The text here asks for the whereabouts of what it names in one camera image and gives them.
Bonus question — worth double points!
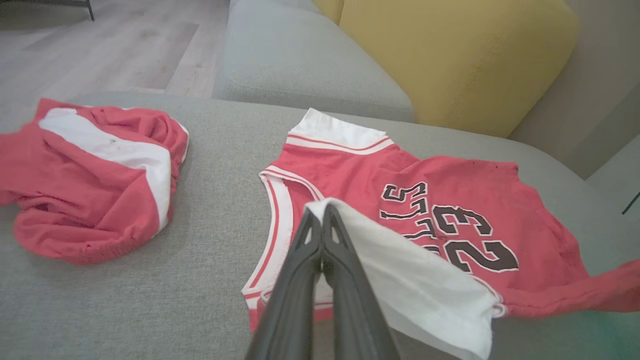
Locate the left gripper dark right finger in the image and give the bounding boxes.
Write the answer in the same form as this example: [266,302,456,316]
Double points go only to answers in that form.
[322,203,401,360]

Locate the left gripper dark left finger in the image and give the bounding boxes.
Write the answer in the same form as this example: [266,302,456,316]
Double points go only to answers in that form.
[245,205,324,360]

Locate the red basketball jersey number 23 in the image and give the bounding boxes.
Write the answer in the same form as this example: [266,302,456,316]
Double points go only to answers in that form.
[241,107,640,360]

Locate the red shorts white stripe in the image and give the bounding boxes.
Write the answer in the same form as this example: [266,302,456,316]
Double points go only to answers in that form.
[0,97,190,266]

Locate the large grey sofa chaise cushion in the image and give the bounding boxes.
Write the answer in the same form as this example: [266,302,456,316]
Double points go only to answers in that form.
[0,91,640,360]

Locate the grey sofa seat cushion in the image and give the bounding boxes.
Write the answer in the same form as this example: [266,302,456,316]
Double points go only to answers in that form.
[212,0,416,123]

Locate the yellow sofa backrest cushion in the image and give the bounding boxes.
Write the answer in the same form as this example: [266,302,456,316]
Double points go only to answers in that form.
[339,0,581,139]
[312,0,347,24]

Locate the grey coffee table black legs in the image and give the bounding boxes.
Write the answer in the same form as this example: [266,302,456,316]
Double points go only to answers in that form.
[0,0,96,22]

